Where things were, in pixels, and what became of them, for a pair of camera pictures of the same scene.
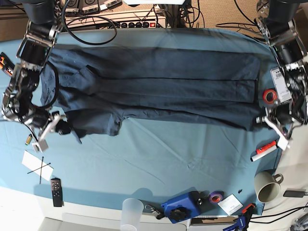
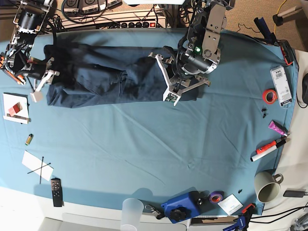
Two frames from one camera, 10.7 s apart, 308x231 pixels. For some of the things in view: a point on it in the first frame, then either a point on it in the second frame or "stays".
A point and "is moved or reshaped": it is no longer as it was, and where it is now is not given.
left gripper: (283, 117) to (177, 81)
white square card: (230, 204) stays
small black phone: (295, 194) stays
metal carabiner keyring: (157, 213) stays
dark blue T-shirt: (95, 88) is moved or reshaped
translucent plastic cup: (132, 210) stays
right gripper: (44, 120) to (40, 70)
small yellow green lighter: (29, 139) stays
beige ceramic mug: (267, 186) stays
